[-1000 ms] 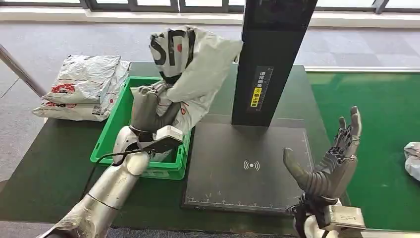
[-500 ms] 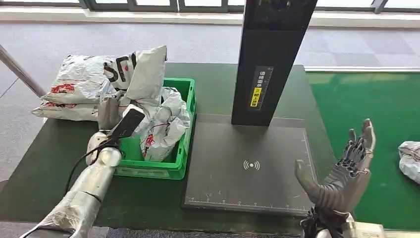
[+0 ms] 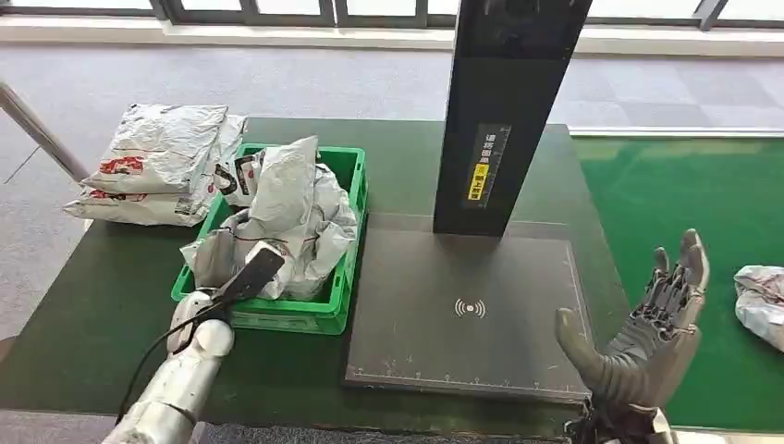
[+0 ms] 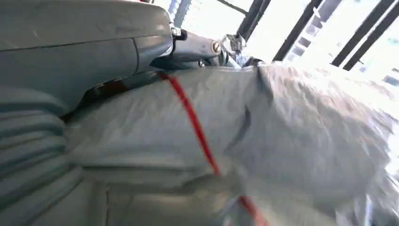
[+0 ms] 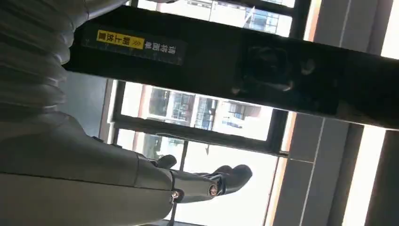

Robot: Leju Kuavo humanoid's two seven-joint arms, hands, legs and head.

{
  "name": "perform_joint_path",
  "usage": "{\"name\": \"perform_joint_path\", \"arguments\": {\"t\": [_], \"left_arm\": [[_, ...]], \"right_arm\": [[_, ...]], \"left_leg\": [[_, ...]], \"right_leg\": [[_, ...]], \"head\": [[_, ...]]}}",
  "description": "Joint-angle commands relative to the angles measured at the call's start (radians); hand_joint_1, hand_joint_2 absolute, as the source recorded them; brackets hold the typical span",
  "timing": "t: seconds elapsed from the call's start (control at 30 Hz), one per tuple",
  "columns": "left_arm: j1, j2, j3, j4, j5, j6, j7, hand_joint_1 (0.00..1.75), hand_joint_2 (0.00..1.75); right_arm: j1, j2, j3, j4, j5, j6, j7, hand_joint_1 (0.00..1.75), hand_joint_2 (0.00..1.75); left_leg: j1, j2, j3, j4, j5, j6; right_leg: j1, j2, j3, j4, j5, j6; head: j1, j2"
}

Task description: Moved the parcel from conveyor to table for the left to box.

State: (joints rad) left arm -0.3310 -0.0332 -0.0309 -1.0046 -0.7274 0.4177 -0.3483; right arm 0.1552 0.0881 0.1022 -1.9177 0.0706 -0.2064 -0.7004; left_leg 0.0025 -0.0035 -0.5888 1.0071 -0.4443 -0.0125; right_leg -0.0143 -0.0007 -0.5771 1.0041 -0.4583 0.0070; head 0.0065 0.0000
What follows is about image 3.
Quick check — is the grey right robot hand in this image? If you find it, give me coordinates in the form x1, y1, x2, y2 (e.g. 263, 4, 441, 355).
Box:
555, 228, 712, 411

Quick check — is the crumpled white parcel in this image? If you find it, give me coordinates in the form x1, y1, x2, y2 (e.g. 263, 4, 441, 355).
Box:
732, 265, 784, 353

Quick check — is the green conveyor belt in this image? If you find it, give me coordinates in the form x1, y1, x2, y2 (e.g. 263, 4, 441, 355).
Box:
568, 126, 784, 434

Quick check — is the black scanner stand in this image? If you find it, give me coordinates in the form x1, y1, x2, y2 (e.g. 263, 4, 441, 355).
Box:
343, 0, 594, 406

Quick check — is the green plastic crate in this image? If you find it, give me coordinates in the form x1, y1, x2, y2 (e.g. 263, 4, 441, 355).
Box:
170, 142, 369, 337

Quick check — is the crumpled grey-white parcel bag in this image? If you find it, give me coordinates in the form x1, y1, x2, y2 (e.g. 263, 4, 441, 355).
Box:
179, 164, 361, 302

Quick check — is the smooth grey-white parcel bag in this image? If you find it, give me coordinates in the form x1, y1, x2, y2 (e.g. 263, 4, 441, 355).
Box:
247, 135, 321, 235

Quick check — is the white parcel with black print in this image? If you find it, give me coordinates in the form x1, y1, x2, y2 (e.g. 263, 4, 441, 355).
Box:
212, 149, 268, 209

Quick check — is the white window sill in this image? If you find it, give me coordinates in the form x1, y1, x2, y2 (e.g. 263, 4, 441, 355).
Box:
0, 15, 784, 59

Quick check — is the flat white parcel with label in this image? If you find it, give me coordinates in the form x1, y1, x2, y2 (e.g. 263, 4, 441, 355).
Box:
62, 114, 250, 228

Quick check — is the white parcel with red print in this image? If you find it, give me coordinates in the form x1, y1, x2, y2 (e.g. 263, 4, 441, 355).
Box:
80, 103, 229, 196

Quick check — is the black cable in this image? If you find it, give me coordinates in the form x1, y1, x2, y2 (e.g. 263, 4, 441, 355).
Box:
115, 300, 231, 426

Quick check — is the dark window frame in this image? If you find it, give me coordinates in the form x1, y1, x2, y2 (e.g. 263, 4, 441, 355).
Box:
0, 0, 784, 31

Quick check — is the metal rail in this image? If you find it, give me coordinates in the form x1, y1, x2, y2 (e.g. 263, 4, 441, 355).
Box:
0, 80, 91, 183

